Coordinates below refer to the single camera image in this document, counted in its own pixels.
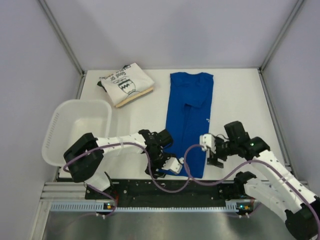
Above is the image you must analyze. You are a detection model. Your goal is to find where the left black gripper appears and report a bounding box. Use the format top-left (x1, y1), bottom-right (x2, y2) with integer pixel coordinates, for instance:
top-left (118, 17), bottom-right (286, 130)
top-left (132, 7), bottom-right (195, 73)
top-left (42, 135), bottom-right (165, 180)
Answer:
top-left (145, 149), bottom-right (176, 179)

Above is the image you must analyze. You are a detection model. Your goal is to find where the blue t-shirt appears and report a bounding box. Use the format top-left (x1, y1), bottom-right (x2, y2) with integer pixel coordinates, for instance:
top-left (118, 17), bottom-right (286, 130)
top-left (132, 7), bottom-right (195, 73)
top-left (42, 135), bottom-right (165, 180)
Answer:
top-left (163, 71), bottom-right (215, 179)

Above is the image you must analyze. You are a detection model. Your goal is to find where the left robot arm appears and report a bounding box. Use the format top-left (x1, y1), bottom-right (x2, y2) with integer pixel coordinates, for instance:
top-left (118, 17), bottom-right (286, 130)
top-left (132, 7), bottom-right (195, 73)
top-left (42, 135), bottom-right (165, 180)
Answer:
top-left (63, 129), bottom-right (175, 199)

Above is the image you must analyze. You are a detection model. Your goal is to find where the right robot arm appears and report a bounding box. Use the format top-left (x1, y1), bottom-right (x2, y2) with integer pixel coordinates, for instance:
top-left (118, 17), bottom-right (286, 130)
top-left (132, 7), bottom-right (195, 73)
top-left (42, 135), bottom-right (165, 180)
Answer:
top-left (199, 121), bottom-right (320, 240)

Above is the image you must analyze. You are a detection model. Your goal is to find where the beige folded t-shirt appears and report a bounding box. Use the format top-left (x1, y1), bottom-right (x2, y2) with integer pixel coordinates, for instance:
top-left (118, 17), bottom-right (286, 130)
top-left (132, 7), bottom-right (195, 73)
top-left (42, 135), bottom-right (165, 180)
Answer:
top-left (115, 86), bottom-right (154, 108)

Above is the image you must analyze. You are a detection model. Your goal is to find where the white folded printed t-shirt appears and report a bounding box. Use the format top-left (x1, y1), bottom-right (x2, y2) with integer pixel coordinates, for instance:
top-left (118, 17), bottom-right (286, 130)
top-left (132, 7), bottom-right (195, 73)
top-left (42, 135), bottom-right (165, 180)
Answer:
top-left (97, 62), bottom-right (155, 106)

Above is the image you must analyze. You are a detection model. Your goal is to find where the white plastic basket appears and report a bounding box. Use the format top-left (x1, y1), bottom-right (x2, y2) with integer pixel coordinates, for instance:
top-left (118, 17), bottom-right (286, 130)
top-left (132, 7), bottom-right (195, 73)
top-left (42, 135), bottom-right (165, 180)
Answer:
top-left (41, 99), bottom-right (112, 167)

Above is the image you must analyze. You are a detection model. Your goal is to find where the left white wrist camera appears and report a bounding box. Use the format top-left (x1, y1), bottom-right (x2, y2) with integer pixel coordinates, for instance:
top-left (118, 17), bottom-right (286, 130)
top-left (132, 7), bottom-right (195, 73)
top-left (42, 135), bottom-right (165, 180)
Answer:
top-left (162, 157), bottom-right (184, 175)

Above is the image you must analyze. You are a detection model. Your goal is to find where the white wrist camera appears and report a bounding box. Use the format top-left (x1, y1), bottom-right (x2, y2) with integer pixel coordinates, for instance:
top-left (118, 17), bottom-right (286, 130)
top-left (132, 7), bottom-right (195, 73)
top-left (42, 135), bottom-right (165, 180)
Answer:
top-left (162, 157), bottom-right (184, 175)
top-left (199, 133), bottom-right (216, 152)

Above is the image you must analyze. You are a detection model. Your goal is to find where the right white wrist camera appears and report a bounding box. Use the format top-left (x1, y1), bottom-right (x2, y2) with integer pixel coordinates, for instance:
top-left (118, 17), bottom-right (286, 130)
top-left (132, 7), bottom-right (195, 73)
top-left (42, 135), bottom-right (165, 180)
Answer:
top-left (199, 133), bottom-right (216, 152)

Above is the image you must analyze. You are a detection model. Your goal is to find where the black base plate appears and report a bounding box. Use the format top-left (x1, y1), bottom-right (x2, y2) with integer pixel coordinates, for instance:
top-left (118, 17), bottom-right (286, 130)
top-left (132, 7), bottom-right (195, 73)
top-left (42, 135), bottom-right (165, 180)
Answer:
top-left (84, 178), bottom-right (253, 208)

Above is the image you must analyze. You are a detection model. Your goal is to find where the grey slotted cable duct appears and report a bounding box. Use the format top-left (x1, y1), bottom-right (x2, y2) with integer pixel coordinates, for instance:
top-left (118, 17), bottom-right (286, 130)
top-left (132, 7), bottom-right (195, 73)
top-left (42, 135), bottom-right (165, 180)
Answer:
top-left (50, 202), bottom-right (249, 213)

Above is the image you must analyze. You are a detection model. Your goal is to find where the aluminium front rail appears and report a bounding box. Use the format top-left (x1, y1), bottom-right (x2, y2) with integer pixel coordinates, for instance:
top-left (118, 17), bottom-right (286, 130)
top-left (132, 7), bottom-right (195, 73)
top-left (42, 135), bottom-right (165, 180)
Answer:
top-left (39, 181), bottom-right (315, 201)

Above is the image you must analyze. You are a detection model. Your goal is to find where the right aluminium frame post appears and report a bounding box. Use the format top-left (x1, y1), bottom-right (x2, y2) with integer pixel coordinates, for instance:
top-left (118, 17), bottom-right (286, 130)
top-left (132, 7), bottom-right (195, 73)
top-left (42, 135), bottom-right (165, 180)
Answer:
top-left (258, 0), bottom-right (307, 72)

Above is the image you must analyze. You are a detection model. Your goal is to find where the aluminium frame post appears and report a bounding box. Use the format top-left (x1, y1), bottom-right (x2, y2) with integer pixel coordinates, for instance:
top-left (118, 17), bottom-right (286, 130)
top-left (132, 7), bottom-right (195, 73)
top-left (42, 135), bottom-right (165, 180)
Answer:
top-left (258, 0), bottom-right (307, 72)
top-left (37, 0), bottom-right (86, 76)

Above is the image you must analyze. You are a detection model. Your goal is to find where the left aluminium frame post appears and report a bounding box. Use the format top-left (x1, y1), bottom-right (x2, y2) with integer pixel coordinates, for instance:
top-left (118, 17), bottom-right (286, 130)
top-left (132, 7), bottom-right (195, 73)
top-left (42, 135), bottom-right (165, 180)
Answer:
top-left (37, 0), bottom-right (86, 76)

